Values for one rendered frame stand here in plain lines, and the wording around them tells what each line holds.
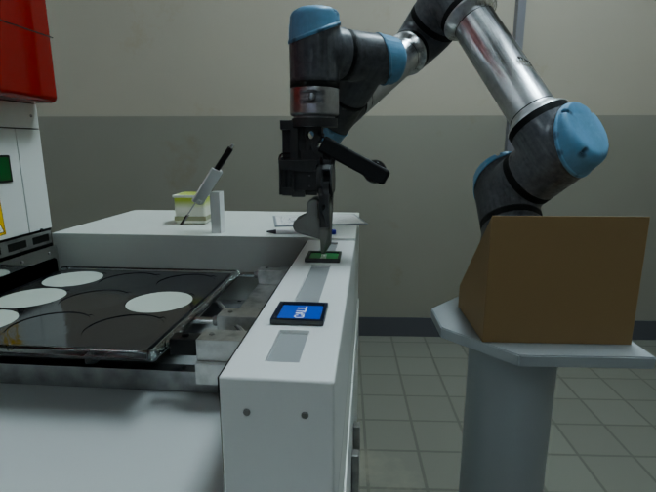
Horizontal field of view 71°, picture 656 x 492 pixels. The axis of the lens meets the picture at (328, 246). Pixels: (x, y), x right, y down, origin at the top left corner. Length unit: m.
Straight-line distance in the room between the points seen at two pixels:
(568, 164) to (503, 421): 0.47
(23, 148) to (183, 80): 1.86
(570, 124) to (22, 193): 0.99
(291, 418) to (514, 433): 0.63
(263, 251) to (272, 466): 0.57
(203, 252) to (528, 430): 0.70
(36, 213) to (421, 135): 2.06
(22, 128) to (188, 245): 0.37
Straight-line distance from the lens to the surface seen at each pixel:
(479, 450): 1.01
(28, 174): 1.06
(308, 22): 0.72
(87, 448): 0.61
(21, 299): 0.89
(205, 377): 0.61
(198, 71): 2.82
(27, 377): 0.77
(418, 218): 2.72
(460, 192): 2.75
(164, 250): 0.99
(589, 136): 0.91
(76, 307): 0.81
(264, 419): 0.40
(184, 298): 0.79
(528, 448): 1.00
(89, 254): 1.07
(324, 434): 0.40
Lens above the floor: 1.14
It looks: 12 degrees down
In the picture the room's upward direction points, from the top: straight up
